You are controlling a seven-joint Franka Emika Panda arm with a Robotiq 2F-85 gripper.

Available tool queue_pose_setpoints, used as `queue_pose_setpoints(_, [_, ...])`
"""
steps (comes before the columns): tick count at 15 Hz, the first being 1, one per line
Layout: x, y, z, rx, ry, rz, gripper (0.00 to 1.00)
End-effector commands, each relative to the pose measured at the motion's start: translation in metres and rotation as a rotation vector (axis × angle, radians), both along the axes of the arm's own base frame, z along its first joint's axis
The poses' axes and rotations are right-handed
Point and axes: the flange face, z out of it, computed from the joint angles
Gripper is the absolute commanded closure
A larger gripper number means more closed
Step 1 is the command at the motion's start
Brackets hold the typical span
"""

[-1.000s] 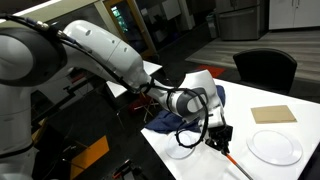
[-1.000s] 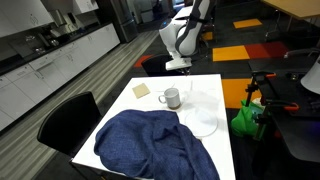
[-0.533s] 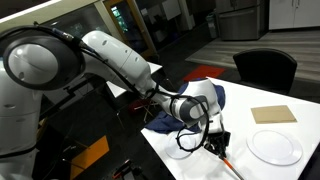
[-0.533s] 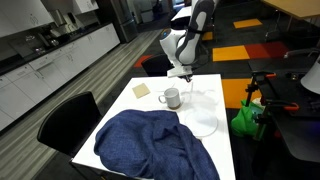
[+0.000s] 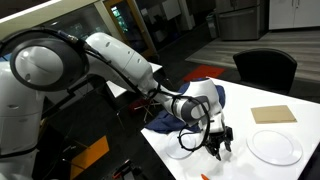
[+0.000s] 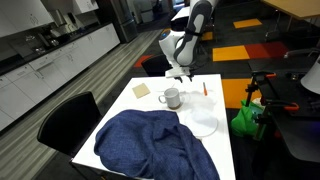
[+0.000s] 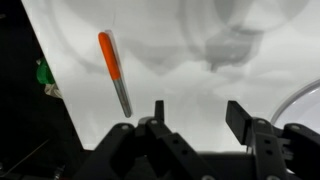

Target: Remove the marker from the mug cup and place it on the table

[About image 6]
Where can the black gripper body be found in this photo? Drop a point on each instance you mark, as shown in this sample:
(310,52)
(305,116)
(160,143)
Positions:
(184,76)

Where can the orange marker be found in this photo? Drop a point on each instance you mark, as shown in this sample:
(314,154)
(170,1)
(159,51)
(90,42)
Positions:
(205,89)

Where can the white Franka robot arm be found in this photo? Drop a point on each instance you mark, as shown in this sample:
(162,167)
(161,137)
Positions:
(196,20)

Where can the white mug with brown base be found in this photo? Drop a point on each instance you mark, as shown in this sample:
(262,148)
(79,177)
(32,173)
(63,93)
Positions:
(172,97)

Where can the tan square pad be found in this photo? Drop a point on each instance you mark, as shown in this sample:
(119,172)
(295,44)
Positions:
(141,90)

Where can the black chair with metal legs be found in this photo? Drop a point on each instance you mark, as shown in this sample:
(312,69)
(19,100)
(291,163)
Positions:
(178,24)

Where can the white background table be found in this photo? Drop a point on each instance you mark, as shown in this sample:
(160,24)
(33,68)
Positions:
(180,13)

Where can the green bag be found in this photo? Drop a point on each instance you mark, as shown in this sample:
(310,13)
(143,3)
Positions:
(243,121)

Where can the blue knitted cloth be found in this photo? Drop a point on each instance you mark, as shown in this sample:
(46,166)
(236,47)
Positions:
(150,143)

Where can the tall white cabinet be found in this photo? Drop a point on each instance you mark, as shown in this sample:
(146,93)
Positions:
(143,10)

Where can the stainless steel fridge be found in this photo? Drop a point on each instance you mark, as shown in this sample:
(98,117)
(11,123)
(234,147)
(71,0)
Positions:
(121,18)

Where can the grey metal chair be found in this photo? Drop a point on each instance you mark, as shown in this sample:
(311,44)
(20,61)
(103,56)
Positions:
(300,52)

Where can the white kitchen base cabinets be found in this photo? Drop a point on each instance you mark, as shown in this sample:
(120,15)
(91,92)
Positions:
(66,63)

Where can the black robot table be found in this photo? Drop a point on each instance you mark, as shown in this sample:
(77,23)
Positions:
(293,126)

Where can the wooden table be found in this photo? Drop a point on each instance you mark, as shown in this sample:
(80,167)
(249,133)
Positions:
(293,6)

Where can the dark kitchen countertop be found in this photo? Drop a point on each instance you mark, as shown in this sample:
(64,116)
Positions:
(20,61)

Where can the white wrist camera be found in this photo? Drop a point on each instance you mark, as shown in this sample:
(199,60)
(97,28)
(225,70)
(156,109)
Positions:
(178,72)

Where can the small white wall cabinet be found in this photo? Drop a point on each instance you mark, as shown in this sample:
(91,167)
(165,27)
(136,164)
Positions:
(85,6)

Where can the white wall cabinets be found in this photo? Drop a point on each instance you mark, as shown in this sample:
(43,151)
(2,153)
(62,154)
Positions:
(20,15)

